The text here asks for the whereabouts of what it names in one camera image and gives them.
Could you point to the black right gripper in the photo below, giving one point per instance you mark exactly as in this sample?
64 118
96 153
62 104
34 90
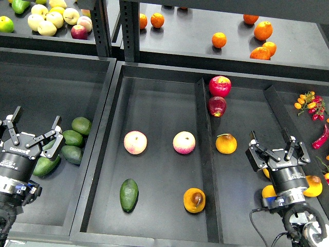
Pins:
284 166

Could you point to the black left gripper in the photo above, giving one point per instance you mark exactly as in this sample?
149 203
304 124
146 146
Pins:
19 154

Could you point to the dark green avocado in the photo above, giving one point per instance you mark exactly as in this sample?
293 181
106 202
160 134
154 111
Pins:
128 195

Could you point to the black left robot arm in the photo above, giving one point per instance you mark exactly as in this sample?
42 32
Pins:
14 196

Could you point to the yellow pear upper right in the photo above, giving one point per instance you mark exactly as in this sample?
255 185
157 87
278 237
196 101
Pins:
266 173

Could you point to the green avocado hidden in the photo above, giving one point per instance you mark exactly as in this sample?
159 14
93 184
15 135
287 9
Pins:
49 145

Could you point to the light green avocado front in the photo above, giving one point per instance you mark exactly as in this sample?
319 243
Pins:
44 166

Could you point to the yellow pear lower right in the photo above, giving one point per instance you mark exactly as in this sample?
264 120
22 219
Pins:
268 192

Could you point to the green avocado middle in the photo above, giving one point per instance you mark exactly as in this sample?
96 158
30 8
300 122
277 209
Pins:
73 138

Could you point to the green avocado lower right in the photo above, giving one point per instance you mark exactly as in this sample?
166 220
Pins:
72 154

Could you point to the yellow pear far right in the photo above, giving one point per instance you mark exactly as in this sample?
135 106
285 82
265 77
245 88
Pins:
315 186

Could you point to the green avocado top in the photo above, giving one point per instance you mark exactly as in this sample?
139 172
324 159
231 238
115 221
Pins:
82 125

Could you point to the pale yellow pear front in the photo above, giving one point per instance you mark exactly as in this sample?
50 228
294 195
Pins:
46 28

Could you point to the pale yellow pear left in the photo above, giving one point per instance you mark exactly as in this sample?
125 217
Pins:
34 20

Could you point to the pale yellow pear centre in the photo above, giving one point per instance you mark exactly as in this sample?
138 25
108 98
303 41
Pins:
56 18

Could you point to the black divider right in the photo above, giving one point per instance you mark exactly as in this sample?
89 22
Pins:
303 129

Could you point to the red chili pepper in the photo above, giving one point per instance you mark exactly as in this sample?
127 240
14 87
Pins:
322 139

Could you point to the black left tray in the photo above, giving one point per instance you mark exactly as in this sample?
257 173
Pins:
47 85

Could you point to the black tray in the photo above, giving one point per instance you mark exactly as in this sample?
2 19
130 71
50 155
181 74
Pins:
160 102
47 85

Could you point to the cherry tomato bunch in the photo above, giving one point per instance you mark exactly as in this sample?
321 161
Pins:
313 104

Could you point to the dark red apple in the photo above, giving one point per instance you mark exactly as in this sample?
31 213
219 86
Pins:
217 106

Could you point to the bright red apple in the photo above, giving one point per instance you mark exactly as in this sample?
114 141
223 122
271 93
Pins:
220 86

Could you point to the pink peach right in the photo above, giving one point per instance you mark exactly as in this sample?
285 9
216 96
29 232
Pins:
184 142

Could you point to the pink peach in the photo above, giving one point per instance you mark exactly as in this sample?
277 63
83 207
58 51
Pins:
135 142
184 142

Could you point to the orange front right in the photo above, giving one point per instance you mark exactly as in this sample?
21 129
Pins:
261 53

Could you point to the orange right small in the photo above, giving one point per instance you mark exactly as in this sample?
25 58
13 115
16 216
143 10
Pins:
271 46

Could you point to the pink peach left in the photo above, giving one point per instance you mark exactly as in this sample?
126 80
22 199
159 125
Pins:
135 142

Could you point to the green apple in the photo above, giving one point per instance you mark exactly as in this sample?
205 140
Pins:
6 24

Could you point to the black centre tray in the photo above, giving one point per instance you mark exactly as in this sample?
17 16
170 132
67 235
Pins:
160 102

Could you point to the red apple on shelf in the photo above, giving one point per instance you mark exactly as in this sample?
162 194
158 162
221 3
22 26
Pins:
79 32

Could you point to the large orange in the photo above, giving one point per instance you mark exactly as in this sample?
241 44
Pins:
263 30

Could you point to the pale peach on shelf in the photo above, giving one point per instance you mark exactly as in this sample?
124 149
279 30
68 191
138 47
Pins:
85 22

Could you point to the green pepper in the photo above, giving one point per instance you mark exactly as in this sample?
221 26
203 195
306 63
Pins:
19 6

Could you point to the orange shelf centre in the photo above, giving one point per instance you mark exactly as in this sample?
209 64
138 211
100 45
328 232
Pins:
219 40

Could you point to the black shelf post left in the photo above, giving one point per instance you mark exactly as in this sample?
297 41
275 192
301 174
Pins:
99 17

